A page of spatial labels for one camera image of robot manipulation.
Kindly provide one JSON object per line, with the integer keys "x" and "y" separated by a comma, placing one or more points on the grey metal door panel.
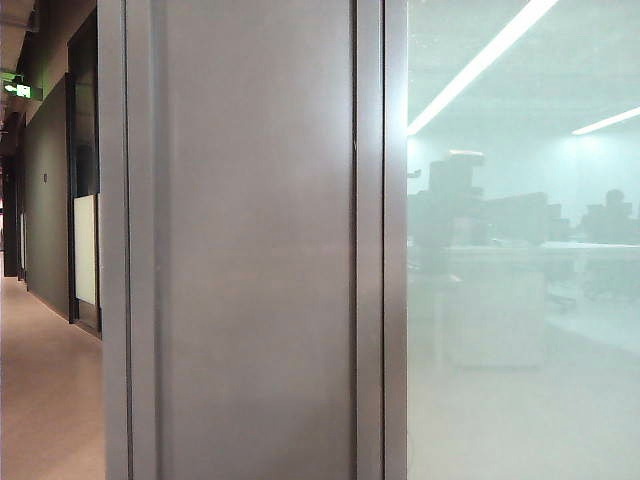
{"x": 255, "y": 250}

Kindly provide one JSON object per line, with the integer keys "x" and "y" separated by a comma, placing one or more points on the frosted glass partition pane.
{"x": 520, "y": 350}

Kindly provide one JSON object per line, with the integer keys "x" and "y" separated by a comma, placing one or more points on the dark framed door frosted pane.
{"x": 85, "y": 250}

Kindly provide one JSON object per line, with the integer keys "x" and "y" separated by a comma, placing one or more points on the dark corridor doorway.
{"x": 12, "y": 215}

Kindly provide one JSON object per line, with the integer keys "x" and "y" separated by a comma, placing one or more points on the green illuminated exit sign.
{"x": 23, "y": 90}

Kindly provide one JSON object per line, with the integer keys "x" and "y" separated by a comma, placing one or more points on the grey ceiling conduit pipe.
{"x": 20, "y": 24}

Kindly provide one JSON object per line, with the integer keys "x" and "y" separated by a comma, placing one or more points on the dark metal frame post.
{"x": 381, "y": 300}
{"x": 120, "y": 250}

